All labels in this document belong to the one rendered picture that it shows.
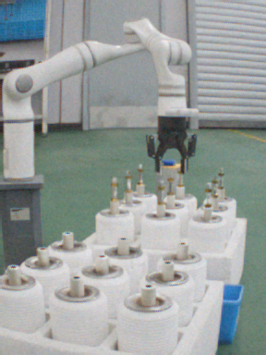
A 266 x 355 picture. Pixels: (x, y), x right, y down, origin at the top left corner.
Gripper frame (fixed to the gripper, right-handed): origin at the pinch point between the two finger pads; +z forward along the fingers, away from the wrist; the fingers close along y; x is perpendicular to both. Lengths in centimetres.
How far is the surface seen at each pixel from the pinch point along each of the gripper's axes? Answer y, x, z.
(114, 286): 33, 48, 11
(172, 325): 29, 64, 13
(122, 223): 16.2, 6.9, 11.4
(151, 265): 11.8, 15.4, 20.4
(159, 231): 9.3, 13.5, 12.5
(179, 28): -233, -474, -94
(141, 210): 7.1, -3.0, 11.1
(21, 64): -33, -455, -46
